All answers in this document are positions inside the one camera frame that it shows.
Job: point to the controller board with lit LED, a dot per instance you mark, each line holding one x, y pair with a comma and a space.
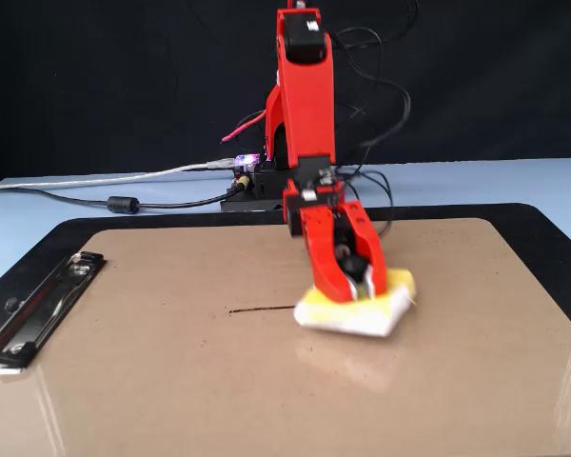
247, 162

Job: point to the metal clipboard clip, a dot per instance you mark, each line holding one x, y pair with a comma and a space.
43, 309

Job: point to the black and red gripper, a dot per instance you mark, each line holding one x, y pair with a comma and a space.
295, 219

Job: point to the black backdrop cloth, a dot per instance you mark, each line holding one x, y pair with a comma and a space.
76, 71

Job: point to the black marker drawing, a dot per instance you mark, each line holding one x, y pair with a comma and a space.
261, 310

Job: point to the black clipboard with brown surface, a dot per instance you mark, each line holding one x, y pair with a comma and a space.
219, 381

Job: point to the yellow white sponge black knob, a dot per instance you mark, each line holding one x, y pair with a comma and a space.
352, 319

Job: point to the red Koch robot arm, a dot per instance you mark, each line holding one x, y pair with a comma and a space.
309, 105

